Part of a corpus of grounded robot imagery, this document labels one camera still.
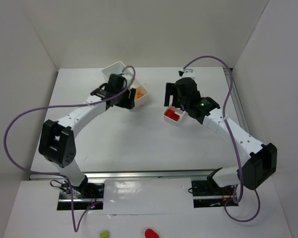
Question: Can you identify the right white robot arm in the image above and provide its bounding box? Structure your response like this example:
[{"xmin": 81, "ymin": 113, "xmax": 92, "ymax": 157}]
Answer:
[{"xmin": 164, "ymin": 77, "xmax": 277, "ymax": 190}]

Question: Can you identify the aluminium rail right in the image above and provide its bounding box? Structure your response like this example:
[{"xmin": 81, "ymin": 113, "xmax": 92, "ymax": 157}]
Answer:
[{"xmin": 223, "ymin": 68, "xmax": 261, "ymax": 169}]

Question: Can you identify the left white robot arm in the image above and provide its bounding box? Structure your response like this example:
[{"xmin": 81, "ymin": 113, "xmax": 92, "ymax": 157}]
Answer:
[{"xmin": 38, "ymin": 73, "xmax": 136, "ymax": 197}]

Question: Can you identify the green lego outside workspace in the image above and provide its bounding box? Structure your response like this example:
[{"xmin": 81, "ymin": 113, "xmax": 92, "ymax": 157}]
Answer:
[{"xmin": 99, "ymin": 231, "xmax": 110, "ymax": 238}]

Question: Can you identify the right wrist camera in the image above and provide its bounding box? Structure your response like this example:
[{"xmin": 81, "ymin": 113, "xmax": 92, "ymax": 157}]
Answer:
[{"xmin": 178, "ymin": 68, "xmax": 195, "ymax": 80}]

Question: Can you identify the aluminium rail front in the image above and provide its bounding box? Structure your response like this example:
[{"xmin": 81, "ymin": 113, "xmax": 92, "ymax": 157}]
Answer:
[{"xmin": 28, "ymin": 169, "xmax": 264, "ymax": 180}]

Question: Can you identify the aluminium rail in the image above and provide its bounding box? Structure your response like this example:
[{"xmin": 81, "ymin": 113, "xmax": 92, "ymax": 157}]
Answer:
[
  {"xmin": 28, "ymin": 169, "xmax": 264, "ymax": 180},
  {"xmin": 223, "ymin": 68, "xmax": 261, "ymax": 169}
]

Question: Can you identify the red curved lego brick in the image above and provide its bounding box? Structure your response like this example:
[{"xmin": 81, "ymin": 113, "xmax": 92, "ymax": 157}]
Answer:
[{"xmin": 169, "ymin": 112, "xmax": 180, "ymax": 121}]

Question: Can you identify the red sloped lego brick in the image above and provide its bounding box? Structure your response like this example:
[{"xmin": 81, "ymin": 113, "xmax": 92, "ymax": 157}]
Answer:
[{"xmin": 164, "ymin": 109, "xmax": 175, "ymax": 118}]

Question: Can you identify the red object at edge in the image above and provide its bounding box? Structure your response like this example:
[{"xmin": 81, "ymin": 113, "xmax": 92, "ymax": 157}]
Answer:
[{"xmin": 145, "ymin": 229, "xmax": 159, "ymax": 238}]

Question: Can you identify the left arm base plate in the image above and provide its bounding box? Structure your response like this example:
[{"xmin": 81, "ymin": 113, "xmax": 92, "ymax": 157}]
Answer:
[{"xmin": 56, "ymin": 182, "xmax": 105, "ymax": 211}]

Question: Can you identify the multicolour lego tower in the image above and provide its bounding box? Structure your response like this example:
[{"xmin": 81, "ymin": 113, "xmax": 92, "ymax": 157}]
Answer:
[{"xmin": 135, "ymin": 91, "xmax": 144, "ymax": 100}]

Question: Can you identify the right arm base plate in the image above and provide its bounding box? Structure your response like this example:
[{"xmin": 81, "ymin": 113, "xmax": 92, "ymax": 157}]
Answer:
[{"xmin": 188, "ymin": 180, "xmax": 237, "ymax": 208}]

